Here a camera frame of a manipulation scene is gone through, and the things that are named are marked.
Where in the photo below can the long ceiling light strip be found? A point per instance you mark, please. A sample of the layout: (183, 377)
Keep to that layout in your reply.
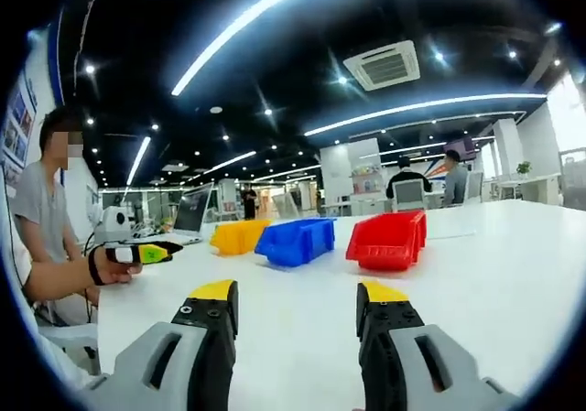
(426, 109)
(238, 31)

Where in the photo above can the yellow plastic bin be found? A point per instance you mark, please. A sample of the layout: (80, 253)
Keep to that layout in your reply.
(233, 239)

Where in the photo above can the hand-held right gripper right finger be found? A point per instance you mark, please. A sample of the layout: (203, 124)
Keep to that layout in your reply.
(393, 324)

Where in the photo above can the person's left hand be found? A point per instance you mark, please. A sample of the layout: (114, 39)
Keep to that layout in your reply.
(112, 273)

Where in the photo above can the white chair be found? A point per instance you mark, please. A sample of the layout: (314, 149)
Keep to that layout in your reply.
(78, 333)

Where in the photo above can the white laptop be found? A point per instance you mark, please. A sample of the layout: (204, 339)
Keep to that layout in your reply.
(190, 209)

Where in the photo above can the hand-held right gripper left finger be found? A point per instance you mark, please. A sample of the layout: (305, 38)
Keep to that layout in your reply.
(201, 324)

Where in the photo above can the blue and white wall poster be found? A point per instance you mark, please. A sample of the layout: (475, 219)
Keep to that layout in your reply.
(20, 122)

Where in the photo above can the grey mesh office chair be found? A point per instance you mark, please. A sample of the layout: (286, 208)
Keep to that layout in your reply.
(410, 196)
(474, 187)

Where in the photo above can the blue plastic bin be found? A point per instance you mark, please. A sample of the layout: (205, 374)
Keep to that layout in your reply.
(293, 244)

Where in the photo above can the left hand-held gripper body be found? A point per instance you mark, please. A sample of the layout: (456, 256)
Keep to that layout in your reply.
(114, 225)

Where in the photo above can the ceiling air conditioner vent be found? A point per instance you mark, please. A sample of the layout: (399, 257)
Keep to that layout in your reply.
(382, 65)

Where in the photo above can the red plastic bin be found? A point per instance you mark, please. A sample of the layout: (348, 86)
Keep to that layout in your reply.
(384, 241)

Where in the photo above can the potted plant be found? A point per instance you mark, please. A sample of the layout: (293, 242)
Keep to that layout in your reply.
(524, 168)

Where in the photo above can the wall screen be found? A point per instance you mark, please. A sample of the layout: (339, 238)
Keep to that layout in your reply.
(460, 148)

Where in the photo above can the white office desk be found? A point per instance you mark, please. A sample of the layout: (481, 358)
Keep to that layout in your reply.
(531, 184)

